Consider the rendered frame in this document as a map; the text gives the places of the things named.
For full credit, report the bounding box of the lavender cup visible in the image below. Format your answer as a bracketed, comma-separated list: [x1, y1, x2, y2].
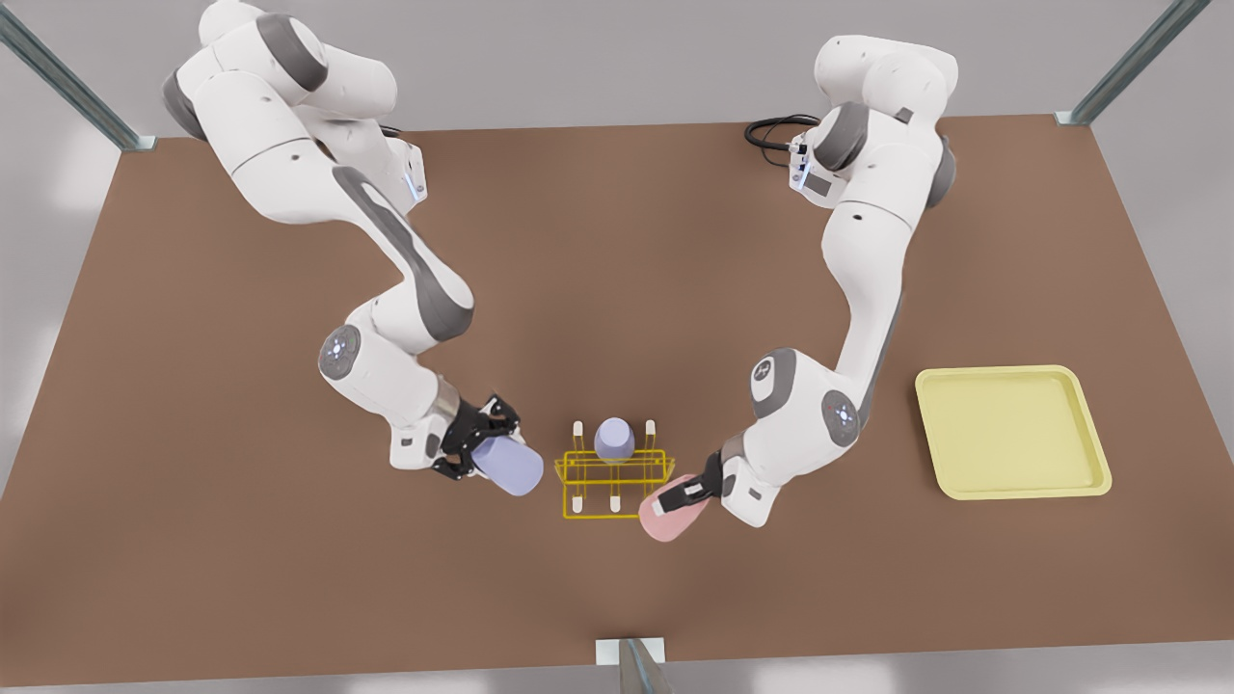
[594, 417, 636, 465]
[471, 439, 545, 498]

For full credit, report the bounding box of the black cable loop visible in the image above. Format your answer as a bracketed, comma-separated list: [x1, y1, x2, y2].
[744, 115, 822, 170]

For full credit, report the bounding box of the silver frame post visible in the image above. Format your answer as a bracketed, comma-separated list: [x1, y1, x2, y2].
[0, 8, 157, 153]
[1055, 0, 1212, 127]
[595, 637, 676, 694]

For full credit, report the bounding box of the pale yellow tray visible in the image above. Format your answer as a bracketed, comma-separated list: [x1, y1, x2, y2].
[914, 365, 1113, 501]

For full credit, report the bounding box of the pink cup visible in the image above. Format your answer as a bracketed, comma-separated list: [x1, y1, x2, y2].
[638, 473, 711, 544]

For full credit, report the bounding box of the yellow wire cup rack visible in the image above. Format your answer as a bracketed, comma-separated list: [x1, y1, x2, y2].
[554, 419, 677, 521]

